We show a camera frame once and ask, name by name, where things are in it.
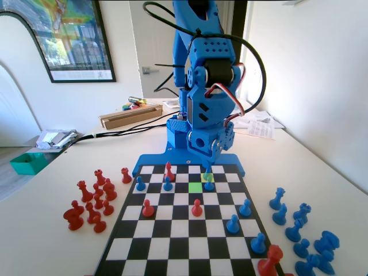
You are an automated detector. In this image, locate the printed white paper sheet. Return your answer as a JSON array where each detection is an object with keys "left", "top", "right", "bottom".
[{"left": 247, "top": 119, "right": 277, "bottom": 141}]

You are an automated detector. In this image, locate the green plastic bin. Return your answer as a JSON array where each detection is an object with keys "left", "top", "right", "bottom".
[{"left": 9, "top": 152, "right": 48, "bottom": 175}]

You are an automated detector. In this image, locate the black and white chess board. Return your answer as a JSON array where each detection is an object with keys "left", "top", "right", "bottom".
[{"left": 93, "top": 163, "right": 286, "bottom": 276}]

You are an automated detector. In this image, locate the black framed poster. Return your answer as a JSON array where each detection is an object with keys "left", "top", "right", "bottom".
[{"left": 0, "top": 0, "right": 117, "bottom": 83}]

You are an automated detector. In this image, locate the red chess bishop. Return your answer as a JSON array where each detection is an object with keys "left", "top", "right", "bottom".
[
  {"left": 102, "top": 178, "right": 118, "bottom": 201},
  {"left": 85, "top": 202, "right": 101, "bottom": 224}
]

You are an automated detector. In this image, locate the blue chess queen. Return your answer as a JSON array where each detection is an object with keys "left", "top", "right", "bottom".
[{"left": 269, "top": 187, "right": 286, "bottom": 210}]

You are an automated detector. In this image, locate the blue chess rook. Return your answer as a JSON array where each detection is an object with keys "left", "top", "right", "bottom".
[{"left": 293, "top": 202, "right": 312, "bottom": 225}]

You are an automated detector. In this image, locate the red white servo wire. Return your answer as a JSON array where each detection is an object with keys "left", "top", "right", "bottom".
[{"left": 205, "top": 63, "right": 248, "bottom": 128}]

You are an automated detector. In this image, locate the clear plastic bag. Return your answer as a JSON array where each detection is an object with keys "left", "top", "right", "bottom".
[{"left": 233, "top": 110, "right": 250, "bottom": 129}]

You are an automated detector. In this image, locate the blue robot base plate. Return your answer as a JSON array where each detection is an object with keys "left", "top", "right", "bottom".
[{"left": 132, "top": 140, "right": 247, "bottom": 178}]

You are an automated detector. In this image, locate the red chess king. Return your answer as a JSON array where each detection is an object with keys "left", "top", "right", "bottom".
[{"left": 164, "top": 162, "right": 175, "bottom": 182}]

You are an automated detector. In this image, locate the long brown cardboard box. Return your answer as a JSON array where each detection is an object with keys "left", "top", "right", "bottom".
[{"left": 98, "top": 104, "right": 164, "bottom": 130}]

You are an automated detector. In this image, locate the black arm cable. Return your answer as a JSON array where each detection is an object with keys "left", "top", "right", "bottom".
[{"left": 143, "top": 1, "right": 267, "bottom": 112}]

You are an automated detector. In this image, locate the pile of grey papers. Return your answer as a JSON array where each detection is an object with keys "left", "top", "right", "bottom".
[{"left": 36, "top": 129, "right": 78, "bottom": 150}]

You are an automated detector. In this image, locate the red chess queen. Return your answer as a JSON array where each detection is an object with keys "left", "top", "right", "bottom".
[
  {"left": 257, "top": 244, "right": 285, "bottom": 276},
  {"left": 76, "top": 180, "right": 94, "bottom": 203}
]

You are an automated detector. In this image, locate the stack of white papers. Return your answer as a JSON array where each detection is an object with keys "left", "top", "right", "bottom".
[{"left": 244, "top": 110, "right": 286, "bottom": 130}]

